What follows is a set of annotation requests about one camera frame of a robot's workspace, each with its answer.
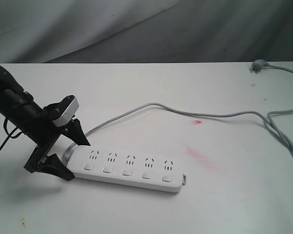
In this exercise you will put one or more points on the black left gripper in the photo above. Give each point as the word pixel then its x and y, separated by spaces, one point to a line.
pixel 44 133

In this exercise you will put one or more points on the white five-outlet power strip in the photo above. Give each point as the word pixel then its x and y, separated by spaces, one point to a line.
pixel 140 170

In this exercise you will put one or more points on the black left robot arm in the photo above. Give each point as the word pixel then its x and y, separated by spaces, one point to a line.
pixel 16 104

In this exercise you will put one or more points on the grey power plug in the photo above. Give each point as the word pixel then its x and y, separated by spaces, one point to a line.
pixel 258 65

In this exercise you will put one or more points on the grey backdrop cloth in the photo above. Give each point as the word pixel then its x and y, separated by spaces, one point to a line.
pixel 145 31

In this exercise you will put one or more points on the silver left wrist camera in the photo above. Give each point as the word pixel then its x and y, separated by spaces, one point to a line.
pixel 64 111

